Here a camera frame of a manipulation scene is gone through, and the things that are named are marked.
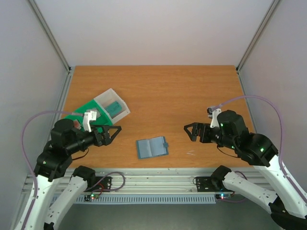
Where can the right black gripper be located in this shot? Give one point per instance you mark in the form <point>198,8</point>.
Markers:
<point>204,133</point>

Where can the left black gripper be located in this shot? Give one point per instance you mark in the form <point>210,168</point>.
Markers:
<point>100,141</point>

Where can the teal card holder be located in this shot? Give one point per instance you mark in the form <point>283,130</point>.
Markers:
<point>153,147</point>

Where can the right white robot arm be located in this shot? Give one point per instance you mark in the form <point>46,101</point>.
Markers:
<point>286,202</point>

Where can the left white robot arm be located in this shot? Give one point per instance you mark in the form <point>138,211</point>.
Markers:
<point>40,212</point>

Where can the teal card in bin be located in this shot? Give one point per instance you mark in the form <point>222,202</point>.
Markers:
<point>114,108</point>

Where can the white translucent plastic bin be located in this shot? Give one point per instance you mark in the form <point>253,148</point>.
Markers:
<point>107,98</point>

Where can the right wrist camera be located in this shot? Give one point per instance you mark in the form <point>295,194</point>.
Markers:
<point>212,114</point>

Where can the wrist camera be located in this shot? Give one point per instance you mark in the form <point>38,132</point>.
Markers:
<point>212,114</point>
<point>89,117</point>

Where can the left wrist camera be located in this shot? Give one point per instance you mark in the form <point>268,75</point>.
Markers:
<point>89,117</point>

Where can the aluminium front rail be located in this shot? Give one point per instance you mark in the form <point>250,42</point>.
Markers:
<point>156,180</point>

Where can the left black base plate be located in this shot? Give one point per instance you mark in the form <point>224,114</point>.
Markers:
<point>104,185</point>

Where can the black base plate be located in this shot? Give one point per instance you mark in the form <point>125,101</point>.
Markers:
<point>204,184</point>
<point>104,185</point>

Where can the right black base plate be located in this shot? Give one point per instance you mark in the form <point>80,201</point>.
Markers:
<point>204,184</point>

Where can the grey slotted cable duct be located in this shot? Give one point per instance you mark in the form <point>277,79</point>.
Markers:
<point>146,199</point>

